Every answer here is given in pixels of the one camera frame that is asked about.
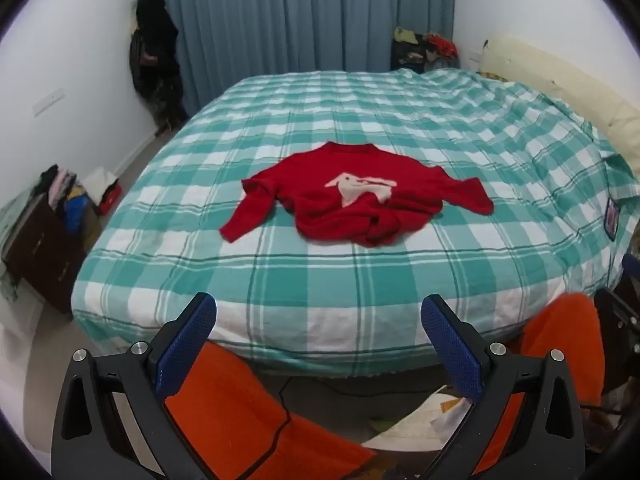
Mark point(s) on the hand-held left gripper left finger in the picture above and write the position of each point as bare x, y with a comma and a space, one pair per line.
187, 345

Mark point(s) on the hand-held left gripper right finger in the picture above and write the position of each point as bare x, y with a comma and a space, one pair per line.
450, 345

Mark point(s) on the red knit sweater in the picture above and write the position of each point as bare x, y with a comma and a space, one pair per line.
325, 210

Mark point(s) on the hanging dark clothes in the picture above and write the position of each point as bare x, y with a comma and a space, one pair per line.
155, 50

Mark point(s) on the pile of colourful clothes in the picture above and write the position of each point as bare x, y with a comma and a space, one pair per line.
425, 47

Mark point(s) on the papers on floor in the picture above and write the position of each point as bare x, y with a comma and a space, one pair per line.
425, 420

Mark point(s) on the person's orange pants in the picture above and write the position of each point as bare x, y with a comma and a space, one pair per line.
240, 410

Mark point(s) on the green plaid bed blanket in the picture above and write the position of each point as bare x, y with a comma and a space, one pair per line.
300, 280

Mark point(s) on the dark wooden cabinet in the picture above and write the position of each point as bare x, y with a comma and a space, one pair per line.
45, 255

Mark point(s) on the white box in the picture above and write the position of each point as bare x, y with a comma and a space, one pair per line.
102, 182

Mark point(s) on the blue curtain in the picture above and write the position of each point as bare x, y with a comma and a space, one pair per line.
300, 10

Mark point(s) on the white wall switch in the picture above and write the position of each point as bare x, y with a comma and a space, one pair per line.
49, 102

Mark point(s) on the white wall socket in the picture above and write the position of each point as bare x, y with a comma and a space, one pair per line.
476, 56

